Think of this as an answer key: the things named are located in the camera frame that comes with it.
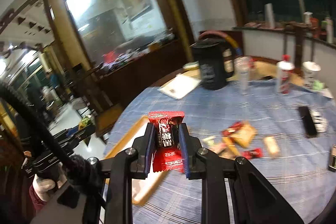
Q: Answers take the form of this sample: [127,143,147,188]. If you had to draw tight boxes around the red black candy packet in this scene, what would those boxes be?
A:
[148,111,185,172]

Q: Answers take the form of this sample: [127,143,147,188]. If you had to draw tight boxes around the tan biscuit packet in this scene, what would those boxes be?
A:
[222,121,257,148]

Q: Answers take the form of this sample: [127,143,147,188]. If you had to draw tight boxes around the small red candy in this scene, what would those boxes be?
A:
[242,148,263,160]

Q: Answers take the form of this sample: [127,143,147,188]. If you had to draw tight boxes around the left hand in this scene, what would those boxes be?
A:
[32,174,56,202]

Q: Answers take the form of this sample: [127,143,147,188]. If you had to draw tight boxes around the yellow cardboard tray box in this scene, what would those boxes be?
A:
[104,115,169,207]

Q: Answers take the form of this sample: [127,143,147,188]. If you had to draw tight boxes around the white notepad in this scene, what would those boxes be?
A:
[158,74,201,100]

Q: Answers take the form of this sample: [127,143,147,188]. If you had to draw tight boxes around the orange wafer snack packet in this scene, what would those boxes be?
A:
[264,136,280,158]

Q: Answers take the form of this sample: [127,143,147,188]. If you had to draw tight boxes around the dark wooden sideboard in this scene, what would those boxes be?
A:
[98,40,187,107]

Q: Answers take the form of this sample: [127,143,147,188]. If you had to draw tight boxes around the black electric kettle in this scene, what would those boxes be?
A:
[191,38,236,90]

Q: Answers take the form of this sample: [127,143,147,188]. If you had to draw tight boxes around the clear plastic spray bottle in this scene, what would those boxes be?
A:
[235,56,250,95]

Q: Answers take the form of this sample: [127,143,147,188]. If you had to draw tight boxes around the blue plaid tablecloth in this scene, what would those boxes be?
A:
[103,78,336,224]

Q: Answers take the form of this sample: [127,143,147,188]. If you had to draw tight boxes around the black remote control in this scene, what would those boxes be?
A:
[298,106,318,137]

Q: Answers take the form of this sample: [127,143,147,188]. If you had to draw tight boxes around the white red liquor bottle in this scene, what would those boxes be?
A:
[276,55,294,94]

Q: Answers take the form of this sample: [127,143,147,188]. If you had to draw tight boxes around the white paper cup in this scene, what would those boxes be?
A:
[302,61,321,89]

